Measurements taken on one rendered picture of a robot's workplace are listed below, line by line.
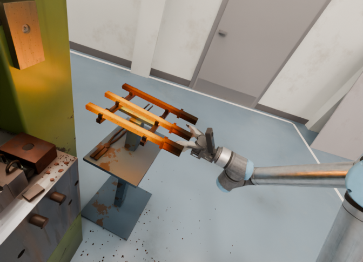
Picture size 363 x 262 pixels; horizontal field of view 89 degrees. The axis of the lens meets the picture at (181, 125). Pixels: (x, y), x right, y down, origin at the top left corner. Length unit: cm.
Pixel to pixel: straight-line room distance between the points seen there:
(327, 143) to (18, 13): 397
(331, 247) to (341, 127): 337
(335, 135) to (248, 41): 215
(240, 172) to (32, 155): 76
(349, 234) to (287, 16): 294
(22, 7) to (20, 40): 8
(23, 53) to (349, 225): 96
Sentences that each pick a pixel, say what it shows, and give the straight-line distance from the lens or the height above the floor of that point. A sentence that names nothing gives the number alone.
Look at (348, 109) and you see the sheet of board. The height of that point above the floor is 74.
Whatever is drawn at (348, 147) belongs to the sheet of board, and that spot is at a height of 20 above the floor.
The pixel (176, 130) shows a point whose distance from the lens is 85.
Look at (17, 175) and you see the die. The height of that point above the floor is 99.
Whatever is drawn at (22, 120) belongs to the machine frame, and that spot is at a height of 99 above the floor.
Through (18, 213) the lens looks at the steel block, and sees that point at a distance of 72.
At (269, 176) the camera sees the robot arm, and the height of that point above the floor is 99.
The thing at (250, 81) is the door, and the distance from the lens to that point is 348.
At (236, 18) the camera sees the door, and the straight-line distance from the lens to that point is 310.
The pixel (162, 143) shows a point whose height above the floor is 100.
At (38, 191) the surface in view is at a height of 93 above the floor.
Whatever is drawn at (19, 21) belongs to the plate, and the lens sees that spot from 68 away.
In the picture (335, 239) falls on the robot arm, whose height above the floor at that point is 115.
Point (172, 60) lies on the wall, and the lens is 326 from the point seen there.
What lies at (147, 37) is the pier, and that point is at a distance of 304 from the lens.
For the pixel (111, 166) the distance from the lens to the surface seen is 100.
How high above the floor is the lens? 154
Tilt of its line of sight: 39 degrees down
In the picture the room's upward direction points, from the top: 24 degrees clockwise
